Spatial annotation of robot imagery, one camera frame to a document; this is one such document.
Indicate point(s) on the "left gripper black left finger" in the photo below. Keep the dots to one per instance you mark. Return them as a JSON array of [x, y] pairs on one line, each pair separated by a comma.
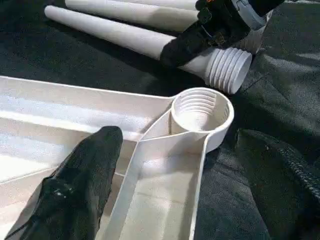
[[82, 180]]

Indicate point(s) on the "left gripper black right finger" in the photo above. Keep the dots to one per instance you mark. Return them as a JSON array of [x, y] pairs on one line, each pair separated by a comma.
[[295, 190]]

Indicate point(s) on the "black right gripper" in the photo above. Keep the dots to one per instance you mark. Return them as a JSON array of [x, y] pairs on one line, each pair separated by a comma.
[[222, 22]]

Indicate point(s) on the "white plastic table top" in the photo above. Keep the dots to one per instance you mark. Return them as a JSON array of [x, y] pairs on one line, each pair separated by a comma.
[[75, 120]]

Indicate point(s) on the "black work mat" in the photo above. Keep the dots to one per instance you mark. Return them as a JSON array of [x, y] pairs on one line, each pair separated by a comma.
[[275, 100]]

